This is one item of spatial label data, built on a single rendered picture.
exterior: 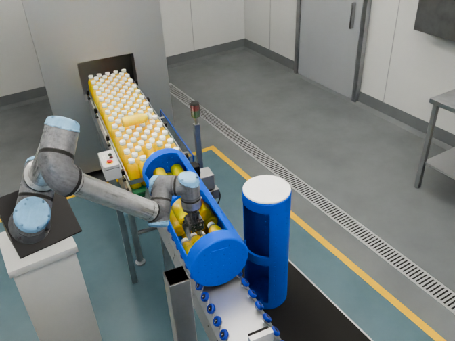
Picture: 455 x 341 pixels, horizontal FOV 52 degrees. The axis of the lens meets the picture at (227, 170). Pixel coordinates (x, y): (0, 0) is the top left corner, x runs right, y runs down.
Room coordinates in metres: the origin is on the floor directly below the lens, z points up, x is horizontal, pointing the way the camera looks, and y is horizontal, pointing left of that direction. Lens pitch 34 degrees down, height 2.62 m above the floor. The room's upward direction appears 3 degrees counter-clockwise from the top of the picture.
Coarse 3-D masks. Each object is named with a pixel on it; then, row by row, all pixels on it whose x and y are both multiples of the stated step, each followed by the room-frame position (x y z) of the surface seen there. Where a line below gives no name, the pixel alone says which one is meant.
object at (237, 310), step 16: (176, 256) 1.80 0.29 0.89; (192, 288) 1.57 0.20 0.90; (208, 288) 1.53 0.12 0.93; (224, 288) 1.53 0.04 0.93; (240, 288) 1.53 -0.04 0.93; (208, 304) 1.44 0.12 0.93; (224, 304) 1.43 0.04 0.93; (240, 304) 1.43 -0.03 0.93; (208, 320) 1.37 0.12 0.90; (224, 320) 1.35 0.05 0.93; (240, 320) 1.34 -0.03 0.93; (256, 320) 1.34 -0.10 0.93; (208, 336) 1.33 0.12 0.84; (240, 336) 1.26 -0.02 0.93
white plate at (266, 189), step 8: (264, 176) 2.29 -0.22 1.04; (272, 176) 2.29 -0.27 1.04; (248, 184) 2.22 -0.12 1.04; (256, 184) 2.21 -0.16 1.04; (264, 184) 2.21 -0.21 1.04; (272, 184) 2.21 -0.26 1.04; (280, 184) 2.20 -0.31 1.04; (288, 184) 2.20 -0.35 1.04; (248, 192) 2.14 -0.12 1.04; (256, 192) 2.13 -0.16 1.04; (264, 192) 2.13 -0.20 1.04; (272, 192) 2.13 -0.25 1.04; (280, 192) 2.12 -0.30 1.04; (288, 192) 2.12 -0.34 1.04; (256, 200) 2.06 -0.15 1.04; (264, 200) 2.06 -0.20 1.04; (272, 200) 2.05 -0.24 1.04; (280, 200) 2.05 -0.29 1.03
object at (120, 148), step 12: (96, 84) 3.74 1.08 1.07; (108, 84) 3.70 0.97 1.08; (132, 84) 3.71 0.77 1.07; (96, 96) 3.49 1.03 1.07; (132, 96) 3.46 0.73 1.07; (120, 108) 3.23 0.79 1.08; (108, 120) 3.02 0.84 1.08; (156, 120) 3.01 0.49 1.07; (108, 132) 3.12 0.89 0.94; (132, 132) 2.87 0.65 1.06; (156, 132) 2.82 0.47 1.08; (120, 144) 2.67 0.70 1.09; (144, 144) 2.71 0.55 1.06; (120, 156) 2.66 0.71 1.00
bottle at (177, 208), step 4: (176, 200) 1.95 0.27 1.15; (180, 200) 1.95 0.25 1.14; (176, 204) 1.92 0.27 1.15; (180, 204) 1.91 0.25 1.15; (172, 208) 1.91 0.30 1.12; (176, 208) 1.89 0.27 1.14; (180, 208) 1.88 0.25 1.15; (176, 212) 1.86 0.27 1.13; (180, 212) 1.85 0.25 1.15; (184, 212) 1.84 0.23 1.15; (176, 216) 1.85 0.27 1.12; (180, 216) 1.83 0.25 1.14; (184, 216) 1.82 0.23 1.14; (180, 220) 1.81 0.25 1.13; (180, 224) 1.81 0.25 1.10
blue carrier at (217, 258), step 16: (160, 160) 2.33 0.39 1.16; (176, 160) 2.36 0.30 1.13; (144, 176) 2.23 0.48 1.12; (208, 192) 1.95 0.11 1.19; (224, 224) 1.66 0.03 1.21; (176, 240) 1.68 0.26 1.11; (208, 240) 1.54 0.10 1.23; (224, 240) 1.54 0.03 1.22; (240, 240) 1.58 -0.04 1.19; (192, 256) 1.51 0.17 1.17; (208, 256) 1.51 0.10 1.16; (224, 256) 1.54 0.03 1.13; (240, 256) 1.57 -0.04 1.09; (192, 272) 1.48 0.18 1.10; (208, 272) 1.51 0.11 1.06; (224, 272) 1.54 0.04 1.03
